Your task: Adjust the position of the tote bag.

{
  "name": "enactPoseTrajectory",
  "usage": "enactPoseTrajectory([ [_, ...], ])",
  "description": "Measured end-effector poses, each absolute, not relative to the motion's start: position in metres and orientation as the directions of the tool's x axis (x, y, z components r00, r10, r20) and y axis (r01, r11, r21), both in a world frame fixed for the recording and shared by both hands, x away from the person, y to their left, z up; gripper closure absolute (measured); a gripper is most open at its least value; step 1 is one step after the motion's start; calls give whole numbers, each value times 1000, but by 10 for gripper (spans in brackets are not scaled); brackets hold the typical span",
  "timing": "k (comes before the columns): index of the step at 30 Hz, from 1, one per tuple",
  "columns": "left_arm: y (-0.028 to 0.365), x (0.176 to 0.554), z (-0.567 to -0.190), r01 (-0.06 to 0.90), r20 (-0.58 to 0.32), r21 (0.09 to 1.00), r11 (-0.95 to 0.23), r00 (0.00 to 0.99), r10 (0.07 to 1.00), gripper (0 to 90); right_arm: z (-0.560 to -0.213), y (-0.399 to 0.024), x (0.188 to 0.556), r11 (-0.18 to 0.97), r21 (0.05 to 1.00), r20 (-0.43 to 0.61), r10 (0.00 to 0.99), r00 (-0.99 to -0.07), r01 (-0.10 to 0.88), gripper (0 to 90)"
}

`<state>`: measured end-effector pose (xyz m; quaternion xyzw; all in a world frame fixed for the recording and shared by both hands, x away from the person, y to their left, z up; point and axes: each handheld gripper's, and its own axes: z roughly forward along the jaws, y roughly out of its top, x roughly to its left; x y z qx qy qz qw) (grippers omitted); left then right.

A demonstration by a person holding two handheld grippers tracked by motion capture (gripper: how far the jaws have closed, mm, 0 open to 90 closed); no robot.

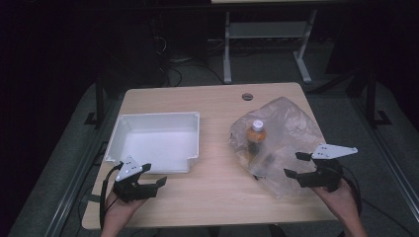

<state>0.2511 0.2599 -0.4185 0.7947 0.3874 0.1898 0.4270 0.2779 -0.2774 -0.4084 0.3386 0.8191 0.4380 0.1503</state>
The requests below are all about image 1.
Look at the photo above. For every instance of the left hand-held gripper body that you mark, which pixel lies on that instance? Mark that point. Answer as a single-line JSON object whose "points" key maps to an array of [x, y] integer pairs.
{"points": [[130, 192]]}

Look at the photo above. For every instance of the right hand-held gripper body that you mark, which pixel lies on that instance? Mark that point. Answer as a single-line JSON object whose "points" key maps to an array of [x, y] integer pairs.
{"points": [[326, 176]]}

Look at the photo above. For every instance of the clear plastic bag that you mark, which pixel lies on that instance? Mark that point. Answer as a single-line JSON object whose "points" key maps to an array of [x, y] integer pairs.
{"points": [[290, 125]]}

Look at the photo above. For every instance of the orange bottle with white cap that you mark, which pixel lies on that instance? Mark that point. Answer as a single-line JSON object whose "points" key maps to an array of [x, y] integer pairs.
{"points": [[256, 135]]}

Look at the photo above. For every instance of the person's left hand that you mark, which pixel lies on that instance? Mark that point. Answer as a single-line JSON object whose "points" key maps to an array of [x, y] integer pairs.
{"points": [[120, 210]]}

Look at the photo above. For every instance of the person's right hand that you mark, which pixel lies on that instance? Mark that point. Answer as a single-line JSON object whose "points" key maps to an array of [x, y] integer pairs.
{"points": [[342, 204]]}

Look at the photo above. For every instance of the white plastic bin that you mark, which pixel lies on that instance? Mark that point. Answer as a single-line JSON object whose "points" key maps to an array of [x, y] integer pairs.
{"points": [[158, 144]]}

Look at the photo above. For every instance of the black tape strip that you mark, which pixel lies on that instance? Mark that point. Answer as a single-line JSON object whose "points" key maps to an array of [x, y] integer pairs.
{"points": [[94, 198]]}

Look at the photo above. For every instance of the black metal stand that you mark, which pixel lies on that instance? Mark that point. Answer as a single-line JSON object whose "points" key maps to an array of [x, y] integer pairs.
{"points": [[372, 98], [99, 102]]}

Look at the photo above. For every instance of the grey round table grommet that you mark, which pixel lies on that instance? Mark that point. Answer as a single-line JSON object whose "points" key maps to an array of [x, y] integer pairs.
{"points": [[247, 96]]}

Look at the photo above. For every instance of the aluminium floor rail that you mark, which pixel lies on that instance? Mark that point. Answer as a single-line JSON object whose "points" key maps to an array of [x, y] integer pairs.
{"points": [[388, 154], [70, 194]]}

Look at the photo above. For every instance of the white metal desk frame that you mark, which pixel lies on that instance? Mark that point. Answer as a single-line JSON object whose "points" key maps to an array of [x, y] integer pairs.
{"points": [[263, 29]]}

